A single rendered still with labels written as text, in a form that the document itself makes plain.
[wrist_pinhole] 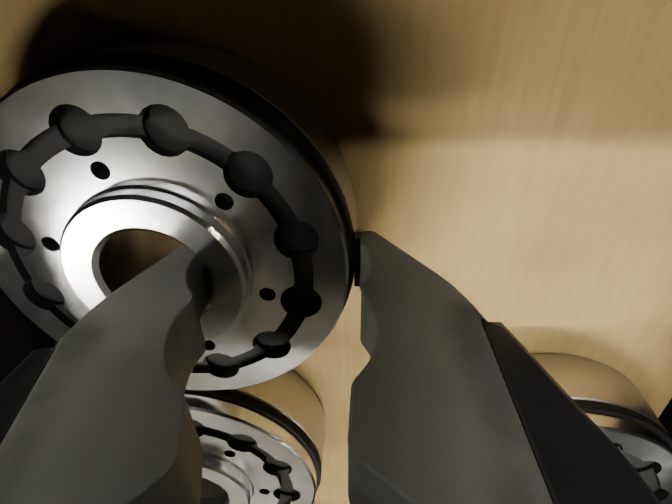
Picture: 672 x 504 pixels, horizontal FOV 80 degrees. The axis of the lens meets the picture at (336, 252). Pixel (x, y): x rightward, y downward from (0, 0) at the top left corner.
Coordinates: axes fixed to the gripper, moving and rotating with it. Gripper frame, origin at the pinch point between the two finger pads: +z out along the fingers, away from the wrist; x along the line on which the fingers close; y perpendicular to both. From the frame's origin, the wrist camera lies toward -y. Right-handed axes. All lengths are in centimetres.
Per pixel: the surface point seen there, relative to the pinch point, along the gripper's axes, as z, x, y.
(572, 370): 0.0, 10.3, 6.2
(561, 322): 0.9, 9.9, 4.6
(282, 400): 0.5, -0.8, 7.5
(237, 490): -1.2, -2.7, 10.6
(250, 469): -0.8, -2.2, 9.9
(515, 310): 1.1, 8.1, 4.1
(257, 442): -0.9, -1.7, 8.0
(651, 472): -2.4, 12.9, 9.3
